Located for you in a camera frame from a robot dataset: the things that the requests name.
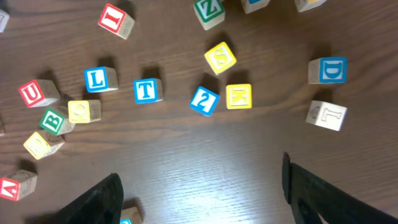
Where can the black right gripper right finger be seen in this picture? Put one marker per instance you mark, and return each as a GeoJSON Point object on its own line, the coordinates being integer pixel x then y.
{"type": "Point", "coordinates": [314, 200]}

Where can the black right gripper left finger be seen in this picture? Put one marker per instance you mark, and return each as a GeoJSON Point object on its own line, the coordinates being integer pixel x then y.
{"type": "Point", "coordinates": [102, 204]}

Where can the blue P wooden block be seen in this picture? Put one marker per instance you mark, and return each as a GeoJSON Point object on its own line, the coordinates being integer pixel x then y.
{"type": "Point", "coordinates": [130, 216]}

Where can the yellow block mid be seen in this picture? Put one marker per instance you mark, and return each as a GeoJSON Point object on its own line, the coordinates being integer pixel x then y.
{"type": "Point", "coordinates": [220, 58]}

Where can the green white Z block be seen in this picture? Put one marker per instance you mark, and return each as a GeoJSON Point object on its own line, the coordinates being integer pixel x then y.
{"type": "Point", "coordinates": [326, 115]}

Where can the red A wooden block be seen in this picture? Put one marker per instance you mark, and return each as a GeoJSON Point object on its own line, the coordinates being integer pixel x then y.
{"type": "Point", "coordinates": [18, 185]}

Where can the yellow acorn wooden block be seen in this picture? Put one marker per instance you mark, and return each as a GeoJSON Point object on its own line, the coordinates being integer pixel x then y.
{"type": "Point", "coordinates": [42, 144]}

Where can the green B wooden block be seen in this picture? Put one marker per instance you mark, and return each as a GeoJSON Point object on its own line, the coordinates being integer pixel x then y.
{"type": "Point", "coordinates": [56, 121]}

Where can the yellow block beside B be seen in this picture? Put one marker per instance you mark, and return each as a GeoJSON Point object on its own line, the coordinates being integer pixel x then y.
{"type": "Point", "coordinates": [84, 111]}

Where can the yellow hammer wooden block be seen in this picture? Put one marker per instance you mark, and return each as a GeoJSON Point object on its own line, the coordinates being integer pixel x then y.
{"type": "Point", "coordinates": [239, 96]}

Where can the blue T wooden block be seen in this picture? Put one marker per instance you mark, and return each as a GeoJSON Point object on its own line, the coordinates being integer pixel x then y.
{"type": "Point", "coordinates": [148, 90]}

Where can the blue L wooden block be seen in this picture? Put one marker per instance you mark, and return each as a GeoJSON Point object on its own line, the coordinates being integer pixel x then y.
{"type": "Point", "coordinates": [100, 79]}

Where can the blue D block right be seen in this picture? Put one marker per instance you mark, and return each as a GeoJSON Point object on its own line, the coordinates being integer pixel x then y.
{"type": "Point", "coordinates": [327, 70]}

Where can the red U block centre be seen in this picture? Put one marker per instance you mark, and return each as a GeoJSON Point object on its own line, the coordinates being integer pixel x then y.
{"type": "Point", "coordinates": [39, 93]}

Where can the blue 2 wooden block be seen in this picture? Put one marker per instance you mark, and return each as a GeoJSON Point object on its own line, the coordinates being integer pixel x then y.
{"type": "Point", "coordinates": [204, 101]}

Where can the red I block upper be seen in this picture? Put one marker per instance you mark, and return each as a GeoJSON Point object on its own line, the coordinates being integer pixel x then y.
{"type": "Point", "coordinates": [116, 21]}

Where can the yellow 8 wooden block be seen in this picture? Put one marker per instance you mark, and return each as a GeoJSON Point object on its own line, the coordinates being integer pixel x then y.
{"type": "Point", "coordinates": [304, 5]}

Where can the blue 5 wooden block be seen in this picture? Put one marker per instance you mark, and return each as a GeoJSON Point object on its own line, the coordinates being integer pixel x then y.
{"type": "Point", "coordinates": [250, 6]}

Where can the green Z wooden block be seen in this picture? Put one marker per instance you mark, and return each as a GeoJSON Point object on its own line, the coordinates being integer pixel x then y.
{"type": "Point", "coordinates": [209, 12]}

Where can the blue X wooden block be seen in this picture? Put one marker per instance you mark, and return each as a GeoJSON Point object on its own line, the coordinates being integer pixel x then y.
{"type": "Point", "coordinates": [4, 18]}

